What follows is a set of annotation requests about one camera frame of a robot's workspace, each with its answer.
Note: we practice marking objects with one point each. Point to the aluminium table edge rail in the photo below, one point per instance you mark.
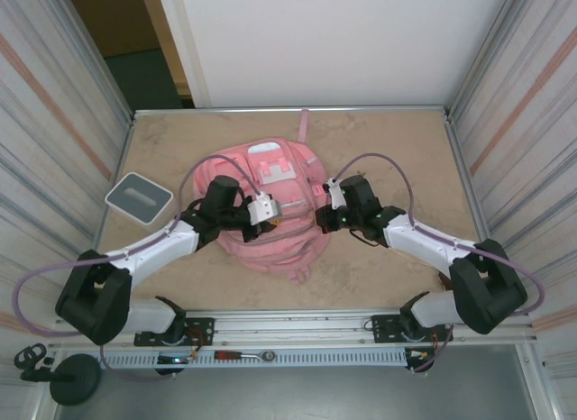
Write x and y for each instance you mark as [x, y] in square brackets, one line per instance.
[180, 110]

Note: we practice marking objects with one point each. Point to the small brown block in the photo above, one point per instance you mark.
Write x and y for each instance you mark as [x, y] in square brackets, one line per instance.
[446, 283]

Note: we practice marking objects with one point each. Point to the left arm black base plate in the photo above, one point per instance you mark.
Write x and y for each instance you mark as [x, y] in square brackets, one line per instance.
[203, 325]

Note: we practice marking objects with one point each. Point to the pink backpack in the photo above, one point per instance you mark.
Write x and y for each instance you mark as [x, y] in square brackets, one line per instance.
[279, 253]

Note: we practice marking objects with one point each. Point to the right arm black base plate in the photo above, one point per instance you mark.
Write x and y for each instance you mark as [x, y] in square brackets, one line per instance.
[383, 327]

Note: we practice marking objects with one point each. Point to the black clip on stand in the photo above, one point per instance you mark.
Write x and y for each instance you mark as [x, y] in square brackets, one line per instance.
[29, 353]

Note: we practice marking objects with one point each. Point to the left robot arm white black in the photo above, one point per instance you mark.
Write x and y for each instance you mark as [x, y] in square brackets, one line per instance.
[158, 249]

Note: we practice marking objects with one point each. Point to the white grey tissue box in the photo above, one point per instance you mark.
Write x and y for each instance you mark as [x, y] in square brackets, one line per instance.
[121, 199]

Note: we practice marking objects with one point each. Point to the small circuit board with LED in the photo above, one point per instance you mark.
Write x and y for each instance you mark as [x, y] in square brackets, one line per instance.
[173, 360]

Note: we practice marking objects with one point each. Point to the black round stand base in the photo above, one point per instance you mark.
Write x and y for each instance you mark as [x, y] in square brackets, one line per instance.
[74, 379]

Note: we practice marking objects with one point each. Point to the aluminium mounting rail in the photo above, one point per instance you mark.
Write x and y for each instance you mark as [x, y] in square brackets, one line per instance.
[293, 323]

